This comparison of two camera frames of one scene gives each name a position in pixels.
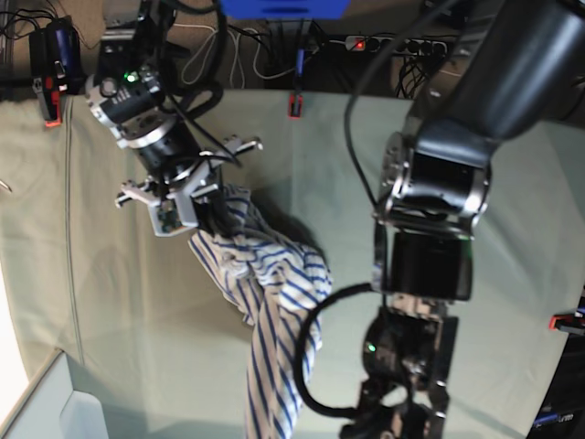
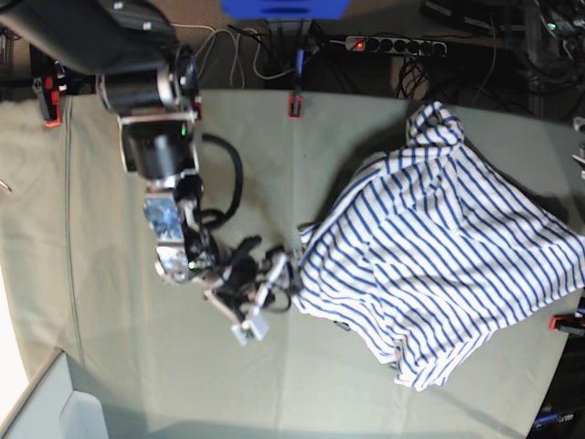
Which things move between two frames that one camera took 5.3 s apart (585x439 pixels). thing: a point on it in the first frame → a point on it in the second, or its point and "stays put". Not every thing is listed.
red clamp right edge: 568,323 stays put
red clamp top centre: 295,106 stays put
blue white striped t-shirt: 273,278 → 430,253
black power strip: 402,46 stays put
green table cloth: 156,342 stays put
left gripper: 193,198 → 247,288
